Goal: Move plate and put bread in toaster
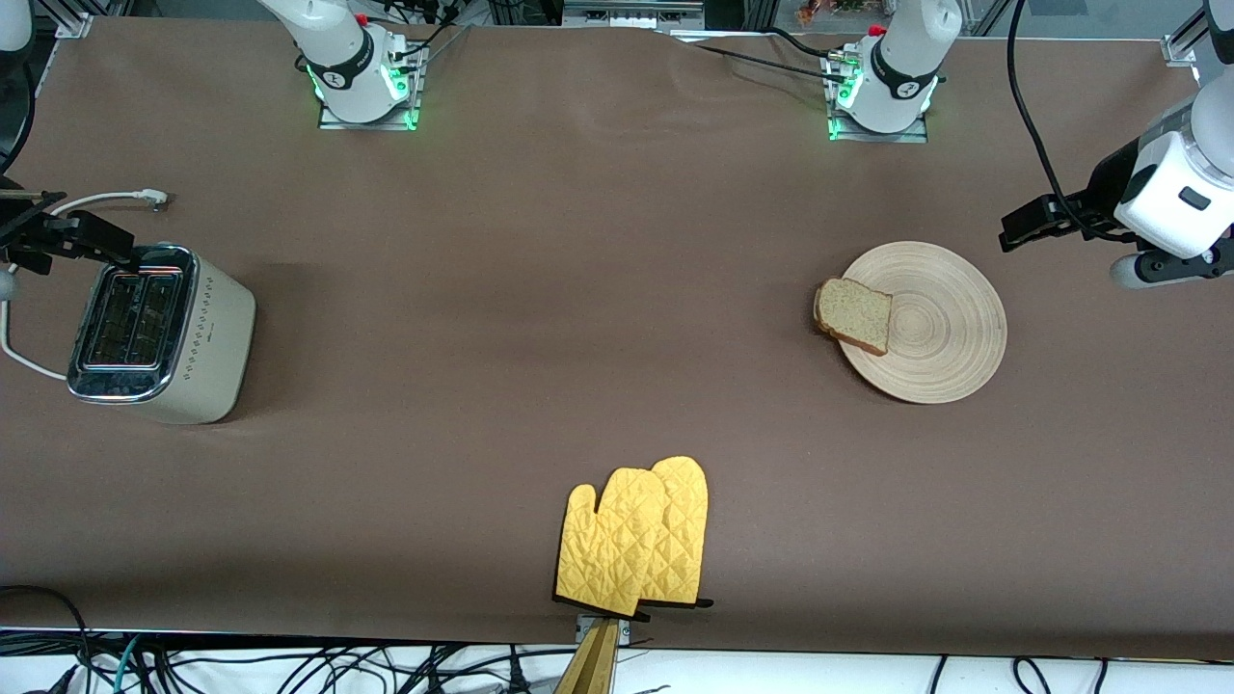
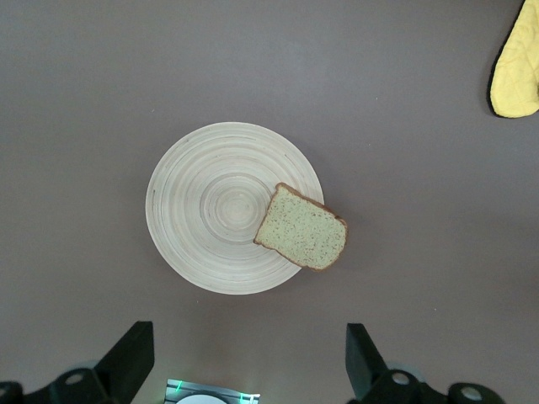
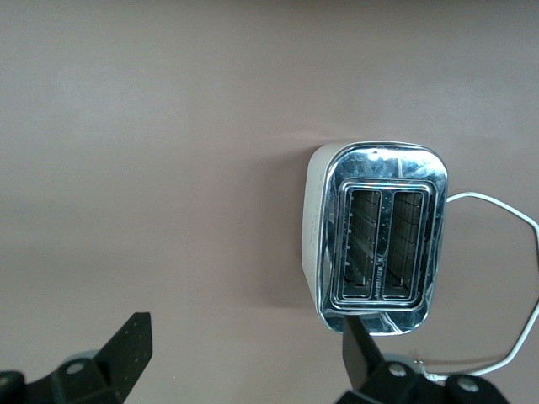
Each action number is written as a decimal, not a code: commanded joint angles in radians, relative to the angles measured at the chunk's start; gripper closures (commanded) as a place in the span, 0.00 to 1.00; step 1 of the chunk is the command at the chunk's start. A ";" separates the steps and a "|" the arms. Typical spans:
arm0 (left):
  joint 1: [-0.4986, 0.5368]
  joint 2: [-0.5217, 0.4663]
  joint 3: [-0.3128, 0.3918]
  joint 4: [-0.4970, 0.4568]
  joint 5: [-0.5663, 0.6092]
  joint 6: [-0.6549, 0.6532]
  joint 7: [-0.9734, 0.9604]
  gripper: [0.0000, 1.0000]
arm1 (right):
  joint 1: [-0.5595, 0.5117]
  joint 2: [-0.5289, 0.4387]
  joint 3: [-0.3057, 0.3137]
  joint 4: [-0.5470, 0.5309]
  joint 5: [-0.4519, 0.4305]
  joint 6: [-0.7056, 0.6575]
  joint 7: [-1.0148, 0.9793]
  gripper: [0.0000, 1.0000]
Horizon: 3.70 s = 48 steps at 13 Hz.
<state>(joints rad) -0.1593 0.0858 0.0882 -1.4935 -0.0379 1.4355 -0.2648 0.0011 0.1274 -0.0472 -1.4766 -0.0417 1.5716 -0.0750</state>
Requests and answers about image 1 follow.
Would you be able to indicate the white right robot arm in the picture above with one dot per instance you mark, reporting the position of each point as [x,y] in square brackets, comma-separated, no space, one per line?
[337,58]

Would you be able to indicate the brown table cover sheet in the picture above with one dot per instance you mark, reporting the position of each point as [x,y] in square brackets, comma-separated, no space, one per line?
[578,241]

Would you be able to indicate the cream and chrome toaster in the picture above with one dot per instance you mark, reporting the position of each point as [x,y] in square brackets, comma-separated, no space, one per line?
[212,337]

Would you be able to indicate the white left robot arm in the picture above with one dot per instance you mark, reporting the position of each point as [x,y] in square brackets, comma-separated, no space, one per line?
[901,67]

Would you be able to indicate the wooden post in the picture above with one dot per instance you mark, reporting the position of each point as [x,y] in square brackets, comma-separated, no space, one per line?
[593,665]

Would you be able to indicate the brown bread slice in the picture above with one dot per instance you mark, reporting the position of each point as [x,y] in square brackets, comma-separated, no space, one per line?
[853,313]

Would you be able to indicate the yellow quilted oven mitt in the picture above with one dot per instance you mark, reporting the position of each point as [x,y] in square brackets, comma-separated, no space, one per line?
[607,540]
[686,520]

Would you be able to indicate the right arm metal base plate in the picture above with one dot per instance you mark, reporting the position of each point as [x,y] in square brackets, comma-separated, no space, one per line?
[366,124]

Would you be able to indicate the grey aluminium frame rail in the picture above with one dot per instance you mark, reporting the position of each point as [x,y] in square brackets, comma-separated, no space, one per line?
[627,14]

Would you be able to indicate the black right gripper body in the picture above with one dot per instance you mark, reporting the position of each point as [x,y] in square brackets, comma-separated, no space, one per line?
[21,234]

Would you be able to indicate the round wooden plate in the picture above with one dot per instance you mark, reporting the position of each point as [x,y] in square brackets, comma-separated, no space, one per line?
[945,328]

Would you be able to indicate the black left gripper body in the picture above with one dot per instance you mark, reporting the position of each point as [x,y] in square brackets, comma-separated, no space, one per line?
[1107,189]

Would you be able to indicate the small metal bracket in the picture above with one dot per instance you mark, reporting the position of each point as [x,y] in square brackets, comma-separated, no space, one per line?
[625,631]

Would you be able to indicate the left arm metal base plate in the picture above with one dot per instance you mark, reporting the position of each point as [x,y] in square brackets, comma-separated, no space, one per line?
[877,137]

